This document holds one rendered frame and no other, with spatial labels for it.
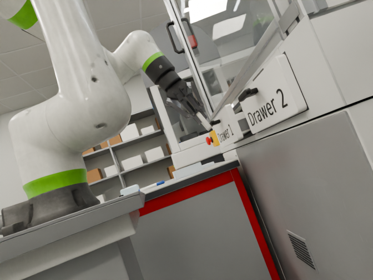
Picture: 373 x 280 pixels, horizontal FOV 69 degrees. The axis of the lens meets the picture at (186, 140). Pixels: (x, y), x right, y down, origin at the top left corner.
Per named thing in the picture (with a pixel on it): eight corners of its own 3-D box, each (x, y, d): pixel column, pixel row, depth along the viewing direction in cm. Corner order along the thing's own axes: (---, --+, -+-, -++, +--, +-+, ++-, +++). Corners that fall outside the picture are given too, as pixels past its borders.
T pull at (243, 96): (247, 94, 58) (245, 88, 58) (239, 103, 66) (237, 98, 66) (262, 89, 58) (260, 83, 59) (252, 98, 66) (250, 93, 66)
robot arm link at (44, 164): (63, 183, 50) (38, 89, 53) (11, 205, 56) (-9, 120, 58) (110, 175, 62) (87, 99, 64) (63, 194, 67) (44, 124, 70)
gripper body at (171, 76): (175, 73, 98) (191, 93, 98) (157, 88, 97) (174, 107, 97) (175, 65, 91) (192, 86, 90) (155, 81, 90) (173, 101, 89)
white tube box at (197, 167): (176, 180, 114) (173, 171, 114) (175, 180, 122) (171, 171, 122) (203, 169, 116) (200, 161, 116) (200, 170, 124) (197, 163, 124)
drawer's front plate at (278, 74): (299, 112, 47) (275, 55, 48) (252, 134, 76) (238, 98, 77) (308, 109, 47) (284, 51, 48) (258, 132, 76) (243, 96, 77)
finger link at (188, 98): (177, 90, 96) (180, 88, 96) (198, 114, 95) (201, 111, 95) (177, 87, 92) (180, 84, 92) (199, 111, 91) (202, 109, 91)
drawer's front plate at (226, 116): (238, 139, 78) (225, 104, 79) (221, 148, 107) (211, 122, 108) (243, 138, 78) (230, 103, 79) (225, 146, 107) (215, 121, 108)
